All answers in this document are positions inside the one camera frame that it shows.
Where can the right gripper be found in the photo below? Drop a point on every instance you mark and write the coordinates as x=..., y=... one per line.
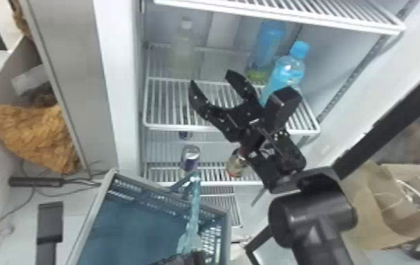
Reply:
x=237, y=124

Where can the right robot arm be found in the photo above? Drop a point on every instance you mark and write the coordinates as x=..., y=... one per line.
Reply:
x=311, y=218

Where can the blue can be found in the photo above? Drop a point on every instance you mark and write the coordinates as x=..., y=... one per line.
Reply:
x=185, y=135

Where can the clear bottle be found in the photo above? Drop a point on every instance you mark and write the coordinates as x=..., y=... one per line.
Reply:
x=185, y=44

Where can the light blue bottle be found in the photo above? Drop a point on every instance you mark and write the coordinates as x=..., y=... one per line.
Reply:
x=286, y=72

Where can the purple can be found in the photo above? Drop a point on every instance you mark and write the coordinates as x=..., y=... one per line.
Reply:
x=189, y=159

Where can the red can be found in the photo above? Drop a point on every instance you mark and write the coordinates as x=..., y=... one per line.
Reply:
x=235, y=166

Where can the white fridge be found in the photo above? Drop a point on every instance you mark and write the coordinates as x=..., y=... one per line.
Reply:
x=117, y=92

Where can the blue basket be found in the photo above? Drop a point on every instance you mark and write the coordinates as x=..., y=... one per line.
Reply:
x=132, y=237

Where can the fridge door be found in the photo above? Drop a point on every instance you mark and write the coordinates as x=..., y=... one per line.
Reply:
x=398, y=118

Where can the brown cloth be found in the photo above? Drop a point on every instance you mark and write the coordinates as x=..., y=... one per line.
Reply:
x=36, y=137

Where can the white box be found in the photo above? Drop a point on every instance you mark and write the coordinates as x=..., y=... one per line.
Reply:
x=28, y=79

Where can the beige bag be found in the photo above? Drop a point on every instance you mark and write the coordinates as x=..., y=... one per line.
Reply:
x=380, y=211

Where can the black power strip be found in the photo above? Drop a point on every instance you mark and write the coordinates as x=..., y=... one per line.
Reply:
x=36, y=181

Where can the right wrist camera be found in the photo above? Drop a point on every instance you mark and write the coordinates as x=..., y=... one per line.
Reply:
x=282, y=107

